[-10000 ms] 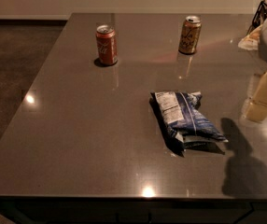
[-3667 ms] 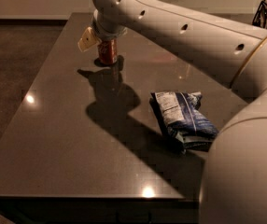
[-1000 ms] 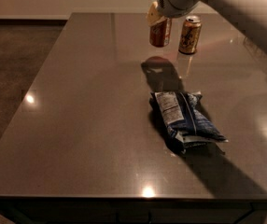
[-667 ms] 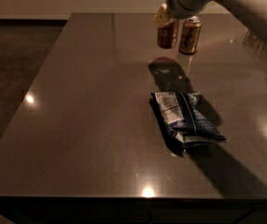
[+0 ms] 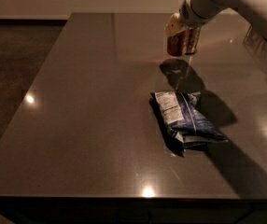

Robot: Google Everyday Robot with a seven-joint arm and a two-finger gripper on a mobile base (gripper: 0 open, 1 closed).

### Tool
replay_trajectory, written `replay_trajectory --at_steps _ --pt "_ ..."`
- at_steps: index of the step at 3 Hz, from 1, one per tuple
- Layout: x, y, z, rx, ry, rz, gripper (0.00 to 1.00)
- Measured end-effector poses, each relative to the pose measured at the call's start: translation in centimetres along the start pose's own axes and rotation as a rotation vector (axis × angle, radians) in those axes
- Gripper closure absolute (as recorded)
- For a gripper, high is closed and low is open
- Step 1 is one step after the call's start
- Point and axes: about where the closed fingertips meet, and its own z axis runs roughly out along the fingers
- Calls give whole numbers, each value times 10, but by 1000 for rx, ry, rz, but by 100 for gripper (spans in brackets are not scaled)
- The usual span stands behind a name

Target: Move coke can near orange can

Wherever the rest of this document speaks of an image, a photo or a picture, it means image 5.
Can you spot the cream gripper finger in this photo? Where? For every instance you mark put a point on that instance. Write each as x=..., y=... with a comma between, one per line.
x=174, y=26

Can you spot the grey ribbed gripper body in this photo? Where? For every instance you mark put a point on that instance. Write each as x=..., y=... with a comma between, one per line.
x=191, y=17

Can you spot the red coke can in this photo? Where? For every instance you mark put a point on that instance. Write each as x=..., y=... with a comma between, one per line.
x=177, y=43

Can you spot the orange gold soda can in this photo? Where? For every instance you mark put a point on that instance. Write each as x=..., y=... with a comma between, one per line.
x=193, y=38

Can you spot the blue chip bag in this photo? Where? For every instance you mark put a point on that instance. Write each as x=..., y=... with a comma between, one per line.
x=183, y=122

